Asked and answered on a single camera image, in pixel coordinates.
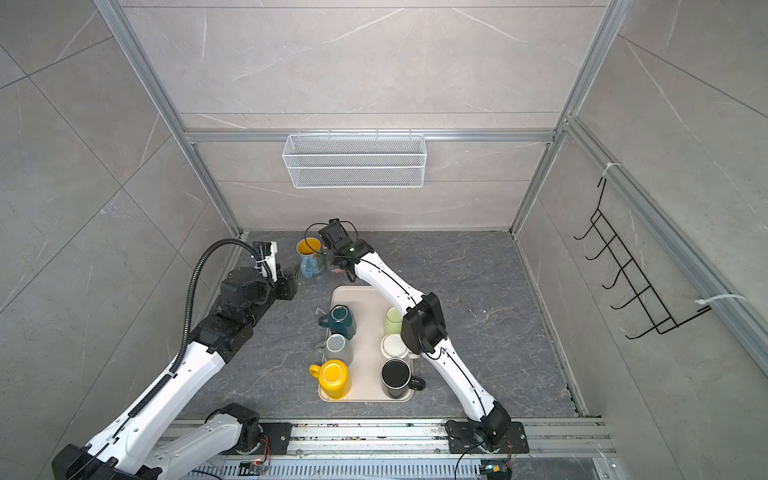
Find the light green mug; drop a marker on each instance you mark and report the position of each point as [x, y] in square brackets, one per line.
[393, 321]

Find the white mug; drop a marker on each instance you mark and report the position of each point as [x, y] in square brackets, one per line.
[393, 347]

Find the grey mug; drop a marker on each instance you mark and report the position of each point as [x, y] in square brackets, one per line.
[336, 347]

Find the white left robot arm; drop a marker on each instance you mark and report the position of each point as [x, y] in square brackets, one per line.
[128, 448]

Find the black wire hook rack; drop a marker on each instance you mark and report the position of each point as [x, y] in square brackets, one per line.
[629, 271]

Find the white wire mesh basket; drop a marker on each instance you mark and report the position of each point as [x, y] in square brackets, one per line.
[364, 160]

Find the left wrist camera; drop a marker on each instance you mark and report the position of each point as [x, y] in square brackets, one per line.
[266, 258]

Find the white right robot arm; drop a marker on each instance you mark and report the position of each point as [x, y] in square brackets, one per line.
[423, 331]

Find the black mug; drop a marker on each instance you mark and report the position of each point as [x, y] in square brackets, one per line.
[397, 379]

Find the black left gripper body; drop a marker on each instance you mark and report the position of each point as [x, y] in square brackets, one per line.
[284, 288]

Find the dark green mug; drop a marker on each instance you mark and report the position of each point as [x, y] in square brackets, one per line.
[339, 320]

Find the beige plastic tray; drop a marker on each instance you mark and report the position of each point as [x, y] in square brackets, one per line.
[369, 308]

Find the blue mug yellow inside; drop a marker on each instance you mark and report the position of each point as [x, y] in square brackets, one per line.
[313, 260]

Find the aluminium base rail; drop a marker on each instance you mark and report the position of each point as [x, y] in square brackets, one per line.
[415, 448]

